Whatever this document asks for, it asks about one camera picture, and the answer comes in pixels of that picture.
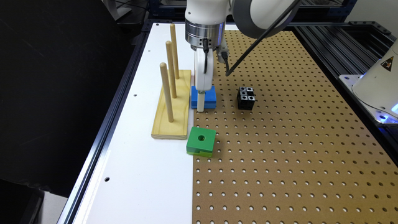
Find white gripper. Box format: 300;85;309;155
191;45;229;113

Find blue block with hole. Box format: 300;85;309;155
190;86;216;109

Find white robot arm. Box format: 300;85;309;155
185;0;301;112

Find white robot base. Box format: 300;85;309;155
339;42;397;125

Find black cube block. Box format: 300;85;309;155
237;86;256;110

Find green block with hole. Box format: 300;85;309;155
186;127;216;157

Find front wooden peg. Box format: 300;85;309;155
160;62;174;123

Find wooden peg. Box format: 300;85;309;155
170;23;180;79
160;62;174;123
165;40;177;98

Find wooden peg stand base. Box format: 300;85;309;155
151;70;191;140

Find middle wooden peg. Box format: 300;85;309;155
165;40;177;98

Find rear wooden peg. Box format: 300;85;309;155
170;23;180;79

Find brown pegboard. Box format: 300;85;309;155
192;31;397;223

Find black cable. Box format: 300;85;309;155
224;0;302;77

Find black aluminium table frame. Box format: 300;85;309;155
59;15;397;223

